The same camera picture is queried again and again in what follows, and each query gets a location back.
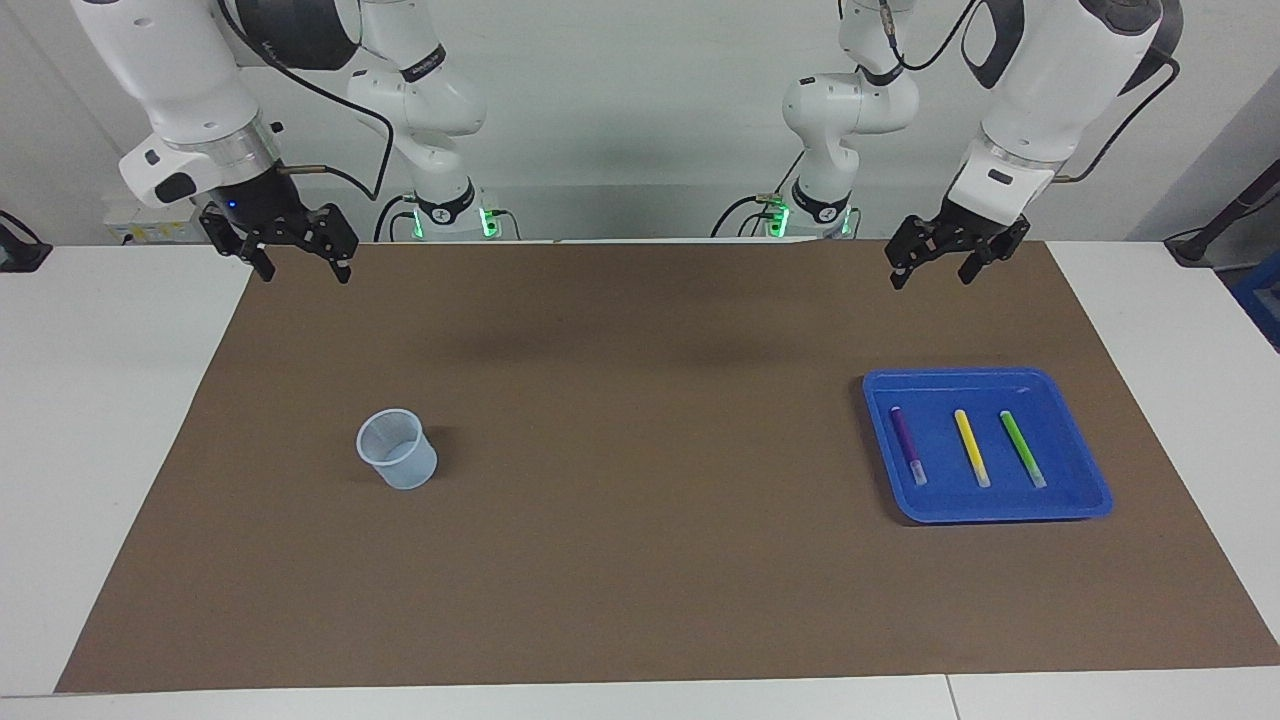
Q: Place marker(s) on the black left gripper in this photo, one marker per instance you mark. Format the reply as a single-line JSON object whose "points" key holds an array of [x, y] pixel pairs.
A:
{"points": [[960, 240]]}

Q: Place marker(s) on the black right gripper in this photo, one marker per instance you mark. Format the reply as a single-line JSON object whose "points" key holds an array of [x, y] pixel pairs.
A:
{"points": [[270, 215]]}

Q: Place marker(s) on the purple pen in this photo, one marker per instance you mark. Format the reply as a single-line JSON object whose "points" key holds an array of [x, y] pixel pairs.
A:
{"points": [[908, 445]]}

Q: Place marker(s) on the yellow pen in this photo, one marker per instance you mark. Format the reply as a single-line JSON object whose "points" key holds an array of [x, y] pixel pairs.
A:
{"points": [[972, 448]]}

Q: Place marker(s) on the green pen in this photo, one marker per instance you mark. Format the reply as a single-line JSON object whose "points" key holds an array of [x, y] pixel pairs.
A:
{"points": [[1023, 448]]}

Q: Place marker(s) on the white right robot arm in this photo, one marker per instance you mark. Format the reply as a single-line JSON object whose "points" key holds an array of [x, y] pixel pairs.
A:
{"points": [[180, 90]]}

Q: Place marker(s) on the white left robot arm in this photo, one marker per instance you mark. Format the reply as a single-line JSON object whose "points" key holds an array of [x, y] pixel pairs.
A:
{"points": [[1040, 100]]}

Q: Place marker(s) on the blue plastic tray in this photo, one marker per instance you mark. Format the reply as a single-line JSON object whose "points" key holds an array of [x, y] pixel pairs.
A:
{"points": [[1060, 450]]}

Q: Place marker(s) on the clear plastic cup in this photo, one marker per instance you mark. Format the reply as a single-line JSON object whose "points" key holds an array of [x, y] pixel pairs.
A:
{"points": [[400, 460]]}

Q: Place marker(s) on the black stand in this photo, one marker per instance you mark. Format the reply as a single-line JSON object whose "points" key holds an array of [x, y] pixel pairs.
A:
{"points": [[1215, 225]]}

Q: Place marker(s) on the blue crate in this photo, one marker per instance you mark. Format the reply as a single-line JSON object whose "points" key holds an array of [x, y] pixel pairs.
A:
{"points": [[1262, 300]]}

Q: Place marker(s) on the brown table mat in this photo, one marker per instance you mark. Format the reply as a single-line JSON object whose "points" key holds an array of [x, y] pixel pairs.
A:
{"points": [[640, 550]]}

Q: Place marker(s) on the black clamp mount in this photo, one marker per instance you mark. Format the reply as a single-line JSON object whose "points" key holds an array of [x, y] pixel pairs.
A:
{"points": [[20, 255]]}

